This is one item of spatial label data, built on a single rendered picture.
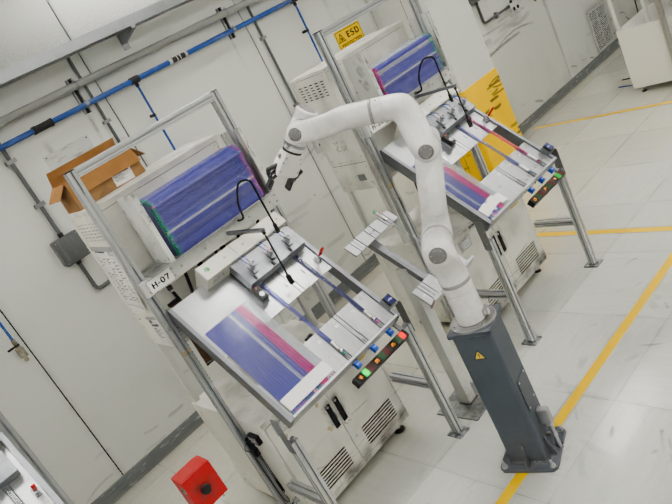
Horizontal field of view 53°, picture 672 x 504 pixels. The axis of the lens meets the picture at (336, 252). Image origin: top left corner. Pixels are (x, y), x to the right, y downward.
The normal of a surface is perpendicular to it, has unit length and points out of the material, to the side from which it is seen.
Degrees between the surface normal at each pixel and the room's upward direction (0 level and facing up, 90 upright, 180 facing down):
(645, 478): 0
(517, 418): 90
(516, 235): 90
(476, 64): 90
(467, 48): 90
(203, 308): 45
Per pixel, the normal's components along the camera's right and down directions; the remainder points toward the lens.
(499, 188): 0.12, -0.61
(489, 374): -0.41, 0.51
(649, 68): -0.65, 0.55
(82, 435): 0.62, -0.02
